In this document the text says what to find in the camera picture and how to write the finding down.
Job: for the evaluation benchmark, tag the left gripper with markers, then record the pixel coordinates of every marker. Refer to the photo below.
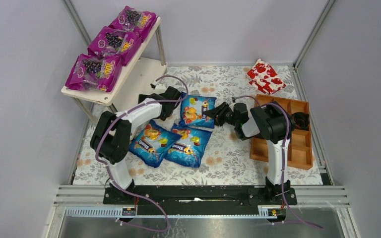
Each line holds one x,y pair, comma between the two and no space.
154,98

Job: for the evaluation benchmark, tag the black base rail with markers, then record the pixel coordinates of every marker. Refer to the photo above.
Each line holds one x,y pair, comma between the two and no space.
206,200

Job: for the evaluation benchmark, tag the blue candy bag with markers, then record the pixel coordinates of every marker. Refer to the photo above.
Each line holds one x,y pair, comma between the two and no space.
189,149
153,143
193,108

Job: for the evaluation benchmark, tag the black orange rolled item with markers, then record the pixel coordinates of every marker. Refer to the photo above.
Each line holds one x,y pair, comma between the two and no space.
301,120

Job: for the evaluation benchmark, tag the red poppy folded cloth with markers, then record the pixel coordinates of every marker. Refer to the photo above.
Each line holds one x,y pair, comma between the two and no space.
264,78

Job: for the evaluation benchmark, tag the aluminium frame post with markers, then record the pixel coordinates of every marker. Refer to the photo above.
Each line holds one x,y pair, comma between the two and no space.
316,28

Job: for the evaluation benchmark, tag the purple candy bag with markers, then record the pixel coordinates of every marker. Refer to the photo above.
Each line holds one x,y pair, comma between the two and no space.
92,73
114,42
134,20

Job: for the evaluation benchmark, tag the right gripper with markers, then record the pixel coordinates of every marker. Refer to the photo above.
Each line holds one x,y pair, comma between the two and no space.
223,113

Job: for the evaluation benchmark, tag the white two-tier shelf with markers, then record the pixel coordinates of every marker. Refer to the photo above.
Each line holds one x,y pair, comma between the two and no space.
134,79

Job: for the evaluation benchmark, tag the wooden compartment tray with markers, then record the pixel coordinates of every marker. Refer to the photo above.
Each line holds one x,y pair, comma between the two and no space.
300,154

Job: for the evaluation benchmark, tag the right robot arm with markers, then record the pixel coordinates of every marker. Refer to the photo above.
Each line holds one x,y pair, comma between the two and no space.
269,122

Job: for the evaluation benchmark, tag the floral table mat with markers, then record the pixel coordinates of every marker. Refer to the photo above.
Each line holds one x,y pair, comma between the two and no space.
226,160

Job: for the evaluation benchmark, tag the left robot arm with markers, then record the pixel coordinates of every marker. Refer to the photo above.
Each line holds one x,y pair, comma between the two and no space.
114,132

